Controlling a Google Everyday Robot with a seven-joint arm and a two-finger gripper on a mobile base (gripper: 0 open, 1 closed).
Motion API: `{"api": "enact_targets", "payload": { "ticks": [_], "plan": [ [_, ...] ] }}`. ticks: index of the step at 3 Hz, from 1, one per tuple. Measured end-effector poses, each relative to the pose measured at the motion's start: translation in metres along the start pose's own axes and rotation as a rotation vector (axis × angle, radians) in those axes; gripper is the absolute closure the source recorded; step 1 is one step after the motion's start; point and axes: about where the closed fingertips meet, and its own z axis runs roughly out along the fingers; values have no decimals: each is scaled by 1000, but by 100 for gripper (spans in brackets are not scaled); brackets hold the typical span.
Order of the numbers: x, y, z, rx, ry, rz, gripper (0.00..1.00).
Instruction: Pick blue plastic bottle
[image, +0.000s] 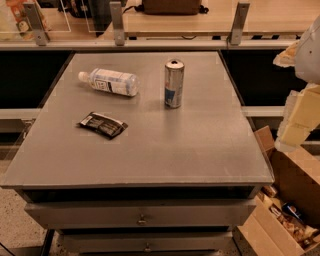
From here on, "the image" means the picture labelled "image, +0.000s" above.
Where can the grey metal bracket left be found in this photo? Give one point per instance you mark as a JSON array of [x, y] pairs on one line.
[[34, 18]]

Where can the grey metal bracket right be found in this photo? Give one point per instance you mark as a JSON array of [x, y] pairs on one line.
[[239, 20]]

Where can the clear plastic water bottle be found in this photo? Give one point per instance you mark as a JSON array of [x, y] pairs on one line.
[[110, 81]]

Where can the silver blue energy drink can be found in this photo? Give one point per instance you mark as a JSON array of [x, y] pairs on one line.
[[174, 77]]

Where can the grey metal bracket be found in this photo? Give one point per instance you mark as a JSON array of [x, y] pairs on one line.
[[239, 20], [117, 22], [34, 18]]

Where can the grey metal bracket middle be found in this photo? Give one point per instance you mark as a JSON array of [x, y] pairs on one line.
[[117, 22]]

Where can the grey metal drawer cabinet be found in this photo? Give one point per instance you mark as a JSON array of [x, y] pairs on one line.
[[175, 182]]

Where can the open cardboard box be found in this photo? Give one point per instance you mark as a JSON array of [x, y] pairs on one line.
[[269, 231]]

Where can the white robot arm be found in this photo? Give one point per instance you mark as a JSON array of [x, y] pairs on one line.
[[304, 55]]

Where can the black snack packet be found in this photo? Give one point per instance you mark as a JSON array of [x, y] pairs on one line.
[[103, 125]]

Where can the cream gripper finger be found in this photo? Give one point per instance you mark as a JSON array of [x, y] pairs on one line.
[[301, 116]]

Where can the colourful package behind glass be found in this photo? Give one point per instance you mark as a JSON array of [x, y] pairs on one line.
[[18, 11]]

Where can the dark bag on shelf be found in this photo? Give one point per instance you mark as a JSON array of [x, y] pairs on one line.
[[172, 7]]

